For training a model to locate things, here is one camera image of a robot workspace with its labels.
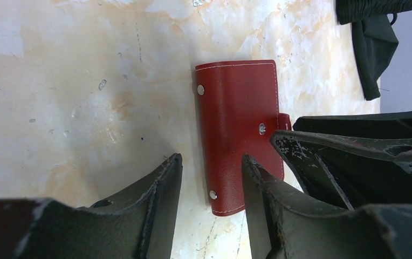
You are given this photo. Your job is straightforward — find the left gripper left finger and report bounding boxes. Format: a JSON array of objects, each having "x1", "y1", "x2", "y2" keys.
[{"x1": 78, "y1": 153, "x2": 183, "y2": 258}]

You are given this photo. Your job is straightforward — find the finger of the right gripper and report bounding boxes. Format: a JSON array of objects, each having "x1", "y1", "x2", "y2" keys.
[
  {"x1": 270, "y1": 130, "x2": 412, "y2": 209},
  {"x1": 292, "y1": 111, "x2": 412, "y2": 139}
]

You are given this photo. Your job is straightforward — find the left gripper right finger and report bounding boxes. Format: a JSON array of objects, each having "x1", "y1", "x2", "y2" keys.
[{"x1": 242, "y1": 155, "x2": 349, "y2": 258}]

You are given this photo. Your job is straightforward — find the red leather card holder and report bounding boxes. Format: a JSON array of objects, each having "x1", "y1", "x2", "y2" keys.
[{"x1": 195, "y1": 59, "x2": 291, "y2": 216}]

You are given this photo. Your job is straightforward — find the black cloth garment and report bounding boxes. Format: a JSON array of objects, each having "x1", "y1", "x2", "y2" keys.
[{"x1": 335, "y1": 0, "x2": 412, "y2": 101}]

